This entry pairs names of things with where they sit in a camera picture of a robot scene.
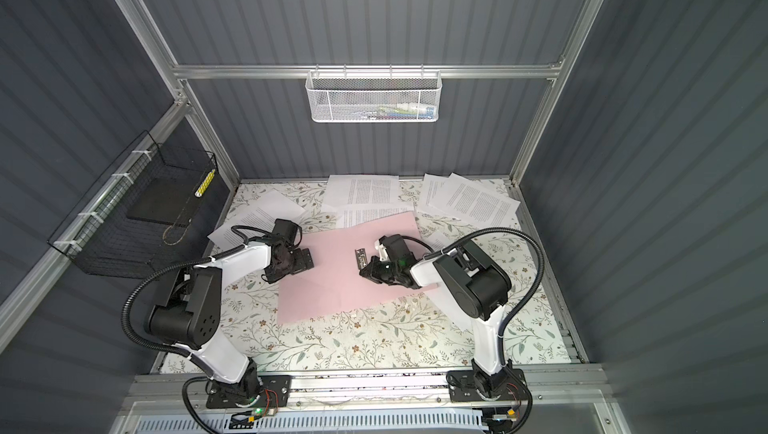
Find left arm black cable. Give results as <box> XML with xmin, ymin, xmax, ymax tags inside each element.
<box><xmin>121</xmin><ymin>223</ymin><xmax>283</xmax><ymax>434</ymax></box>

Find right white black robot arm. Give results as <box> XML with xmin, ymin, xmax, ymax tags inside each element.
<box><xmin>356</xmin><ymin>234</ymin><xmax>512</xmax><ymax>400</ymax></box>

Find printed sheet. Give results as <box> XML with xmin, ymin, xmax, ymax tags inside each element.
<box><xmin>429</xmin><ymin>173</ymin><xmax>520</xmax><ymax>228</ymax></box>
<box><xmin>416</xmin><ymin>173</ymin><xmax>447</xmax><ymax>216</ymax></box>
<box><xmin>335</xmin><ymin>203</ymin><xmax>414</xmax><ymax>229</ymax></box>
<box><xmin>321</xmin><ymin>175</ymin><xmax>400</xmax><ymax>213</ymax></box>
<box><xmin>208</xmin><ymin>189</ymin><xmax>306</xmax><ymax>250</ymax></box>

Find pink paper folder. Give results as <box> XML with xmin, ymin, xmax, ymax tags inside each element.
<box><xmin>277</xmin><ymin>211</ymin><xmax>420</xmax><ymax>324</ymax></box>

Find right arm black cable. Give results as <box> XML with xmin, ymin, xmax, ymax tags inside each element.
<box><xmin>413</xmin><ymin>226</ymin><xmax>546</xmax><ymax>434</ymax></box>

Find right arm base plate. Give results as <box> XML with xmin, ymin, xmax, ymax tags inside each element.
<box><xmin>446</xmin><ymin>369</ymin><xmax>530</xmax><ymax>403</ymax></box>

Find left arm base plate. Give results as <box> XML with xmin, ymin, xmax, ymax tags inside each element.
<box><xmin>205</xmin><ymin>375</ymin><xmax>293</xmax><ymax>409</ymax></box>

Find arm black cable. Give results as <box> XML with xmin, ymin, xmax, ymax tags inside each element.
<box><xmin>121</xmin><ymin>223</ymin><xmax>283</xmax><ymax>434</ymax></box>
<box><xmin>413</xmin><ymin>226</ymin><xmax>546</xmax><ymax>434</ymax></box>

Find aluminium front rail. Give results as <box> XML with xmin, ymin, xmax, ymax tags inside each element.
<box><xmin>119</xmin><ymin>364</ymin><xmax>613</xmax><ymax>415</ymax></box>

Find black flat pad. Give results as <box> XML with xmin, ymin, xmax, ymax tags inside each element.
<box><xmin>127</xmin><ymin>178</ymin><xmax>202</xmax><ymax>227</ymax></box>

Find black wire basket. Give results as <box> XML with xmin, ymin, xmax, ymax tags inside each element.
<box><xmin>48</xmin><ymin>136</ymin><xmax>218</xmax><ymax>279</ymax></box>

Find white wire mesh basket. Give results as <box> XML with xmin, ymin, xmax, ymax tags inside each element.
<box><xmin>305</xmin><ymin>74</ymin><xmax>443</xmax><ymax>123</ymax></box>

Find yellow marker pen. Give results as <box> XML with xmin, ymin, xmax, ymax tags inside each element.
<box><xmin>194</xmin><ymin>168</ymin><xmax>216</xmax><ymax>198</ymax></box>

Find metal folder clip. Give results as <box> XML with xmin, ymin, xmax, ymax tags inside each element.
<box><xmin>355</xmin><ymin>248</ymin><xmax>368</xmax><ymax>270</ymax></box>

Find markers in white basket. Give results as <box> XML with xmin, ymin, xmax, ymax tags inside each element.
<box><xmin>348</xmin><ymin>102</ymin><xmax>438</xmax><ymax>121</ymax></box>

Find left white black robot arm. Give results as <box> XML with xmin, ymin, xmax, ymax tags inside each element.
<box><xmin>145</xmin><ymin>218</ymin><xmax>314</xmax><ymax>406</ymax></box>

